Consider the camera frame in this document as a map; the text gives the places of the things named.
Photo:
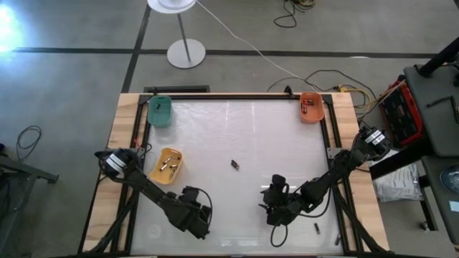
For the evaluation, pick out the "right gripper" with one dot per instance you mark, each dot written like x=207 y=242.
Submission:
x=285 y=202

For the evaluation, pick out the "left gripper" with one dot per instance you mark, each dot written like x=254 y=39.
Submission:
x=186 y=215

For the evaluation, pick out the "yellow plastic bin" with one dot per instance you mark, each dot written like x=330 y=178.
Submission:
x=154 y=173

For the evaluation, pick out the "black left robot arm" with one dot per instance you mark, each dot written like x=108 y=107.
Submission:
x=150 y=188

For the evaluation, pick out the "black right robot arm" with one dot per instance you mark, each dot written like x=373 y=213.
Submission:
x=333 y=172

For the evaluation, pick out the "white translucent table mat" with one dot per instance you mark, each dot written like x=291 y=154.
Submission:
x=233 y=200

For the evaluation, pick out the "orange plastic bin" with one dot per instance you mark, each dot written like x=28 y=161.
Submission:
x=312 y=116

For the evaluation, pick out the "teal plastic bin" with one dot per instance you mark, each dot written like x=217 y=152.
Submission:
x=161 y=120

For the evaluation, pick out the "white plastic bag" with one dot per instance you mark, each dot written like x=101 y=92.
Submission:
x=398 y=182

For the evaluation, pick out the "black desk base beam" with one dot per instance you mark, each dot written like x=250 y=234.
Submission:
x=394 y=165

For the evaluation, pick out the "grey caster wheel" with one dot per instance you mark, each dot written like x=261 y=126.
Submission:
x=424 y=225

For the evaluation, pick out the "white floor stand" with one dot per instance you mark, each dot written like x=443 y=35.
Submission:
x=185 y=53

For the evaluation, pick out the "red toolbox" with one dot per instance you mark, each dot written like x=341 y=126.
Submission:
x=401 y=107

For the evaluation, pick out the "grey desk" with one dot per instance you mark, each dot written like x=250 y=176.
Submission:
x=441 y=215
x=437 y=122

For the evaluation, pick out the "dark blue round pad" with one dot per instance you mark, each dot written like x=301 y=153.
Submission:
x=451 y=178

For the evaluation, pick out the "light blue note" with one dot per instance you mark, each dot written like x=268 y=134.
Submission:
x=454 y=205

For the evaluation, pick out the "black tool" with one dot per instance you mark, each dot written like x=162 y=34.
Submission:
x=439 y=101

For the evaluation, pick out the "black diagonal pole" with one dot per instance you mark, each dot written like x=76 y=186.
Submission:
x=439 y=57

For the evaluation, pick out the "grey metal table frame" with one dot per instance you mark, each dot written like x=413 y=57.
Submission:
x=28 y=171

